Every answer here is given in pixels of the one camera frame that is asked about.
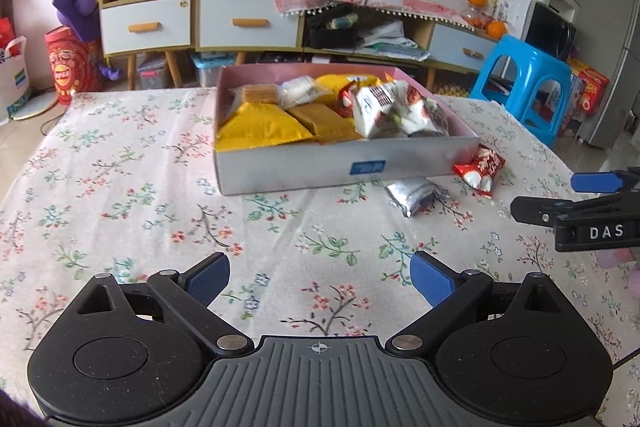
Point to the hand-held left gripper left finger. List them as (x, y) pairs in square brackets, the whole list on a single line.
[(210, 279)]

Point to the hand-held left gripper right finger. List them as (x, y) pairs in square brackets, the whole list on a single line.
[(432, 279)]

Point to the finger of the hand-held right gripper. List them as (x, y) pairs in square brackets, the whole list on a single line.
[(532, 209), (595, 182)]

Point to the red snack packet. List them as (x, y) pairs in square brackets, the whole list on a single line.
[(480, 167), (346, 99)]

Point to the silver snack packet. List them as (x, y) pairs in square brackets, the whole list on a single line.
[(412, 197)]

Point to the white pecan snack packet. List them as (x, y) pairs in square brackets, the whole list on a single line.
[(425, 121), (370, 109), (407, 94)]

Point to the pink cardboard box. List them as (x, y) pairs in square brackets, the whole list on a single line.
[(300, 167)]

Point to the large yellow snack packet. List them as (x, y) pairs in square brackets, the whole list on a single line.
[(265, 127)]

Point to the clear wafer snack packet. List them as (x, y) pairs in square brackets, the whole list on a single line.
[(257, 93)]

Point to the gold snack packet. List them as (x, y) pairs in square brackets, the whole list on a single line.
[(320, 119)]

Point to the orange printed carton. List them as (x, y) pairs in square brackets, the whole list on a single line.
[(590, 89)]

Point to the floral tablecloth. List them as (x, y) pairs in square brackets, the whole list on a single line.
[(125, 207)]

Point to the grey refrigerator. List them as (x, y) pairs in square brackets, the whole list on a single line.
[(610, 57)]

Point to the blue plastic stool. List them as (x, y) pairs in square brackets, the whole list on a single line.
[(520, 57)]

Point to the yellow foam tray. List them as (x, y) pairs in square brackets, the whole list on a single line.
[(450, 88)]

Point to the microwave oven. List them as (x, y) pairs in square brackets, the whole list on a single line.
[(550, 32)]

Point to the white drawer small knob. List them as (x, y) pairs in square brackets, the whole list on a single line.
[(450, 44)]

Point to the glass jar of small oranges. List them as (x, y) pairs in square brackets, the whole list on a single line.
[(473, 17)]

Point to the low wooden tv stand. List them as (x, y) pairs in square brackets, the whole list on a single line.
[(419, 34)]

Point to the clear bin blue lid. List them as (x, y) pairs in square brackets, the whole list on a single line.
[(205, 69)]

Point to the clear storage bin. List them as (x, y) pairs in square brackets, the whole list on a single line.
[(152, 74)]

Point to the pile of white papers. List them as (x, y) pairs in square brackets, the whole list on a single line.
[(385, 34)]

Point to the round white board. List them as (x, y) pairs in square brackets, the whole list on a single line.
[(37, 108)]

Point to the wooden drawer cabinet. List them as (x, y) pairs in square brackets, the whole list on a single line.
[(197, 22)]

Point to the red cylindrical gift box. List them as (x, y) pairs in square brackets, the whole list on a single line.
[(70, 62)]

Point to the black bag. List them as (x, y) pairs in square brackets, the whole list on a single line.
[(330, 38)]

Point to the yellow green pouch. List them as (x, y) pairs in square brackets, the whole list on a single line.
[(341, 22)]

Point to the white paper bag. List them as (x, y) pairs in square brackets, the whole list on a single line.
[(12, 82)]

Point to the red gift bag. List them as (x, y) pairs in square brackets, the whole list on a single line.
[(5, 37)]

